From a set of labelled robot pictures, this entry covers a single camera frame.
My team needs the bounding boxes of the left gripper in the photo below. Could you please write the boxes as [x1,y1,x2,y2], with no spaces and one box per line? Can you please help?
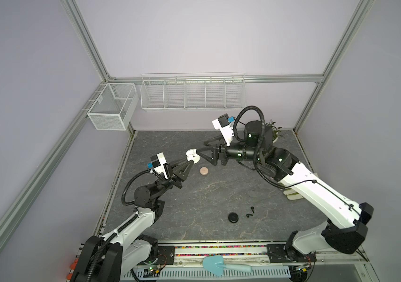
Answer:
[152,158,193,201]

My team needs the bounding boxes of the pink earbud charging case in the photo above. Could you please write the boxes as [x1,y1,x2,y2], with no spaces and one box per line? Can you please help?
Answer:
[199,167,209,176]

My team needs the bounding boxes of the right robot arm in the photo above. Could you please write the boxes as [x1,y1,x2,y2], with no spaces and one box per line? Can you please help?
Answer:
[186,106,374,262]

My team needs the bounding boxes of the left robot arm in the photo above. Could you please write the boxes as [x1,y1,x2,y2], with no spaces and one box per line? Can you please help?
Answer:
[68,150,201,282]

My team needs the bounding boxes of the black earbud charging case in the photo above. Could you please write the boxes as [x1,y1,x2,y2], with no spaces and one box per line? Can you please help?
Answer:
[228,212,239,223]

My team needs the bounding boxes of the potted green plant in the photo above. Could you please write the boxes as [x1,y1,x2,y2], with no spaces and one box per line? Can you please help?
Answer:
[266,120,282,143]

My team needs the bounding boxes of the small white mesh basket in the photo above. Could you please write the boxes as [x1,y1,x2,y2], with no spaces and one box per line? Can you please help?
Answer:
[88,83,139,131]

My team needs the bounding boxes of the beige grey work glove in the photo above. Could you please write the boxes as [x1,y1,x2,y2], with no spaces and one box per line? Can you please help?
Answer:
[281,173,319,200]

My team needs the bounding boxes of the teal garden trowel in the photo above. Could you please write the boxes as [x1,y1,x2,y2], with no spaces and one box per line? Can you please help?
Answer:
[202,255,252,277]

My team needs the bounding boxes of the red white garden glove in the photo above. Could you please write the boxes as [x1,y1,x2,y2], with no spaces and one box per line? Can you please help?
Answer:
[66,258,78,282]

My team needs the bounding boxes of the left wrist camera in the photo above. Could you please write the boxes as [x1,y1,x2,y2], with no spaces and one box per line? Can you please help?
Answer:
[147,152,168,179]

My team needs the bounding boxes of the long white wire basket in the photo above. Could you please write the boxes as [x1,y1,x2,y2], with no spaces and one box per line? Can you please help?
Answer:
[141,72,247,111]

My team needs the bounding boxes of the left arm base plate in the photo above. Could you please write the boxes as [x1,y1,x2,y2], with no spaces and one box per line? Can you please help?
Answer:
[139,245,175,266]

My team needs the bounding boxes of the white vented cable duct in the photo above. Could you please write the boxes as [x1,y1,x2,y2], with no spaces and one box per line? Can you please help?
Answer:
[134,266,292,282]

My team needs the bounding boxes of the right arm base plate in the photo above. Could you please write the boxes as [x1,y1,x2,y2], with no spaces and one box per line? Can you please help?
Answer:
[266,244,317,263]

